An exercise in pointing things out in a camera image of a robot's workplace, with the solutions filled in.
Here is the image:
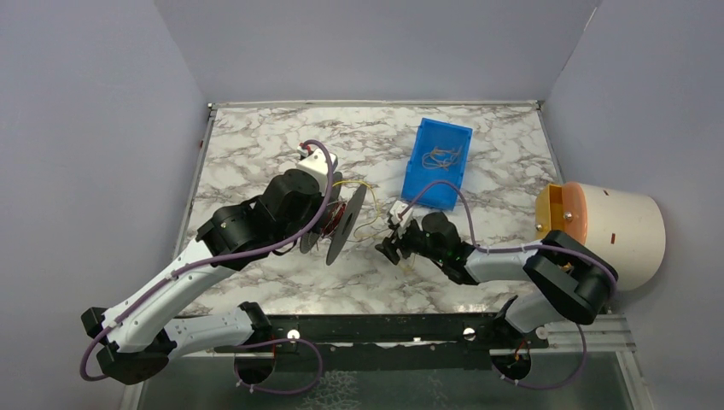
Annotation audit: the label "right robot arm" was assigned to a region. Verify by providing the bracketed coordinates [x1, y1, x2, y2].
[376, 212, 618, 335]

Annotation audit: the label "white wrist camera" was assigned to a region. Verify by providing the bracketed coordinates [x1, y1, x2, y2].
[295, 143, 328, 193]
[387, 200, 412, 238]

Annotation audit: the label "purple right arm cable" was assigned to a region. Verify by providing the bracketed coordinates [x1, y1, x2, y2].
[402, 179, 619, 393]

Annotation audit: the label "beige wires in bin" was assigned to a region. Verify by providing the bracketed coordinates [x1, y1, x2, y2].
[421, 145, 465, 173]

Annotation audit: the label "grey perforated cable spool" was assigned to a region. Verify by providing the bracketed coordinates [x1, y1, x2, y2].
[300, 172, 367, 266]

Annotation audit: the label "yellow wire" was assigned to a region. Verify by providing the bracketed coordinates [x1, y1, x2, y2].
[333, 179, 420, 270]

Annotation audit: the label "red wire on spool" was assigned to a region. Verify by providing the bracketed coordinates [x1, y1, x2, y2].
[321, 202, 347, 237]

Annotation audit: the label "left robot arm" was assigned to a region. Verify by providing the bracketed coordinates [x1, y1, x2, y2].
[80, 169, 335, 385]

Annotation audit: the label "yellow and cream cylinder fixture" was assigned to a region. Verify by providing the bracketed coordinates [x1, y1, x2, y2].
[534, 182, 666, 291]

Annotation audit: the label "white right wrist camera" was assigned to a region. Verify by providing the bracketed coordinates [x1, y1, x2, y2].
[387, 200, 412, 238]

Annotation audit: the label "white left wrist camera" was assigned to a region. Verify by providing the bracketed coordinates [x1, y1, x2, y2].
[295, 143, 328, 193]

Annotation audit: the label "blue plastic bin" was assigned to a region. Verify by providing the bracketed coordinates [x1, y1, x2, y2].
[400, 118, 473, 211]

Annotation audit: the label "aluminium frame rail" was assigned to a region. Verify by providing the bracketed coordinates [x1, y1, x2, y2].
[544, 314, 637, 353]

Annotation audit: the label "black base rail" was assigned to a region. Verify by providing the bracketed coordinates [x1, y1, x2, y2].
[215, 313, 549, 372]

